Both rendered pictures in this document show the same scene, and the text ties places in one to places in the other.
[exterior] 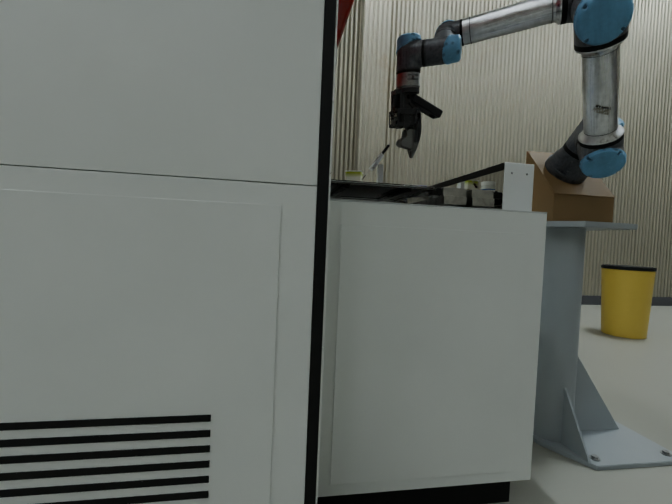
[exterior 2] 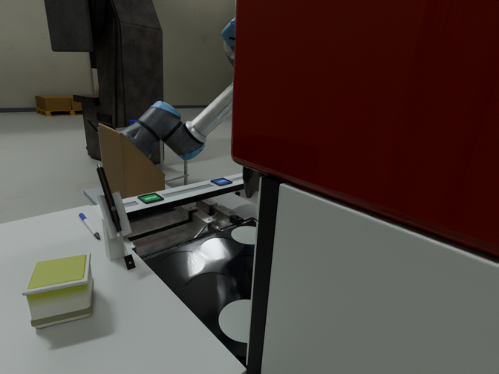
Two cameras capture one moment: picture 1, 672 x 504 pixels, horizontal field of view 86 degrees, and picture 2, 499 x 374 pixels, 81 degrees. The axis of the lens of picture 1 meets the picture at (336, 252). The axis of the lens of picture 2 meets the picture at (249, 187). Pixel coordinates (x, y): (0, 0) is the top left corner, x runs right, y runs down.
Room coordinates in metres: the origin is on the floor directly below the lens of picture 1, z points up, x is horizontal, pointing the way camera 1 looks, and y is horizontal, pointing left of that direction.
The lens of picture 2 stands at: (1.63, 0.37, 1.31)
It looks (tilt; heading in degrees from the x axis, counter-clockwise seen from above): 20 degrees down; 236
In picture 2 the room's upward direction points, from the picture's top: 4 degrees clockwise
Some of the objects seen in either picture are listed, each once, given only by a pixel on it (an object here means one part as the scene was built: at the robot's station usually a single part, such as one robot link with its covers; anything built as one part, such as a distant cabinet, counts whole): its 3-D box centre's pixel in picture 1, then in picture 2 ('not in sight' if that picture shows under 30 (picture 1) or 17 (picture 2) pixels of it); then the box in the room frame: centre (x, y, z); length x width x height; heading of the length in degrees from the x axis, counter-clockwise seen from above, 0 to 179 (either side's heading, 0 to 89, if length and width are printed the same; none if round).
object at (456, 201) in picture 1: (431, 205); (182, 237); (1.37, -0.35, 0.87); 0.36 x 0.08 x 0.03; 10
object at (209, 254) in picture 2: (364, 191); (249, 268); (1.30, -0.09, 0.90); 0.34 x 0.34 x 0.01; 10
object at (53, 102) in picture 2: not in sight; (66, 105); (1.23, -10.18, 0.25); 1.42 x 1.02 x 0.49; 10
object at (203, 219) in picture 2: not in sight; (204, 220); (1.29, -0.36, 0.89); 0.08 x 0.03 x 0.03; 100
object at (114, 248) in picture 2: (376, 168); (115, 229); (1.56, -0.16, 1.03); 0.06 x 0.04 x 0.13; 100
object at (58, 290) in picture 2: (353, 179); (63, 289); (1.65, -0.07, 1.00); 0.07 x 0.07 x 0.07; 81
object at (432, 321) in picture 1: (379, 322); not in sight; (1.40, -0.18, 0.41); 0.96 x 0.64 x 0.82; 10
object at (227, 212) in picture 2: (452, 192); (225, 213); (1.21, -0.38, 0.89); 0.08 x 0.03 x 0.03; 100
